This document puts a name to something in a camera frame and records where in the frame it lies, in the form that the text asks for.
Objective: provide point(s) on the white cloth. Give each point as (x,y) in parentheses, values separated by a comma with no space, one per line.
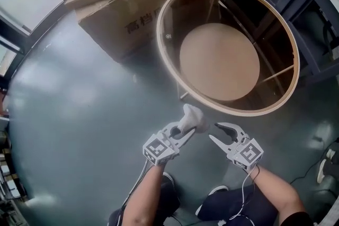
(192,116)

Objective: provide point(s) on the large printed cardboard box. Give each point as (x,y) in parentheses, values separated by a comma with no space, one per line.
(111,23)

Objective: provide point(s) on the cluttered storage shelf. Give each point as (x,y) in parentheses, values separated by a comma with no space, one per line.
(10,188)

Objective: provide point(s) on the person's dark trousers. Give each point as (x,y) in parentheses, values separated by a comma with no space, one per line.
(227,209)

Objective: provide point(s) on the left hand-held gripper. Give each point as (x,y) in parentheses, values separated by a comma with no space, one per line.
(159,149)

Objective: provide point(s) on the person's right forearm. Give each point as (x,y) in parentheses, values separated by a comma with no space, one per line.
(278,193)

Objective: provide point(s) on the person's left shoe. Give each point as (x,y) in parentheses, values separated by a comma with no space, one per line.
(168,178)

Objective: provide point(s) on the person's left forearm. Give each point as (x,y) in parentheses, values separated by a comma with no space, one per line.
(143,198)

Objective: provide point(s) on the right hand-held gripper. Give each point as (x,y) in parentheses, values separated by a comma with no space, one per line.
(247,153)

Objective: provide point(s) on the round glass table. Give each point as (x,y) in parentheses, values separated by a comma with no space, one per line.
(219,61)

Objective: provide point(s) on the person's right shoe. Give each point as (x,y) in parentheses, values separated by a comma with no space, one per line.
(214,191)

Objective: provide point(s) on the person's shoe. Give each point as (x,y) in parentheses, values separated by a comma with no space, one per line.
(214,191)
(324,166)
(168,178)

